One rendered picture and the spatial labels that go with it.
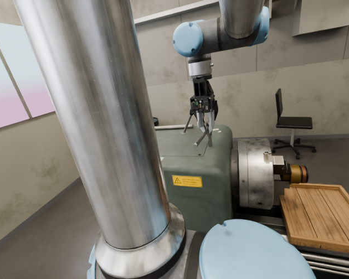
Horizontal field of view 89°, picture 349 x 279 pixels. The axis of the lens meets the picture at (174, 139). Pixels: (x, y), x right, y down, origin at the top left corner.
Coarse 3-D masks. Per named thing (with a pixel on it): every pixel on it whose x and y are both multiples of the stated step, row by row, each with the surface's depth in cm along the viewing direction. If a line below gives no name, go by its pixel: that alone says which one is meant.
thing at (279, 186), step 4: (276, 180) 79; (280, 180) 79; (284, 180) 79; (276, 184) 78; (280, 184) 78; (284, 184) 77; (288, 184) 77; (276, 188) 78; (280, 188) 78; (288, 188) 77; (276, 192) 78; (280, 192) 78; (284, 192) 77; (276, 196) 78; (276, 200) 78; (276, 204) 78
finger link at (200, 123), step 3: (198, 114) 64; (201, 114) 66; (198, 117) 65; (201, 117) 67; (198, 120) 64; (201, 120) 67; (198, 123) 64; (201, 123) 67; (198, 126) 64; (201, 126) 67; (204, 126) 68; (201, 129) 68; (204, 129) 68
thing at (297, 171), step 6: (294, 168) 75; (300, 168) 75; (306, 168) 74; (294, 174) 74; (300, 174) 73; (306, 174) 73; (288, 180) 77; (294, 180) 75; (300, 180) 74; (306, 180) 74
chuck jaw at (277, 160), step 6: (264, 156) 71; (270, 156) 70; (276, 156) 70; (282, 156) 70; (276, 162) 69; (282, 162) 69; (276, 168) 72; (282, 168) 71; (288, 168) 74; (282, 174) 76; (288, 174) 75
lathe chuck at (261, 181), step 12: (252, 144) 75; (264, 144) 74; (252, 156) 71; (252, 168) 69; (264, 168) 68; (252, 180) 69; (264, 180) 67; (252, 192) 70; (264, 192) 68; (252, 204) 74; (264, 204) 72
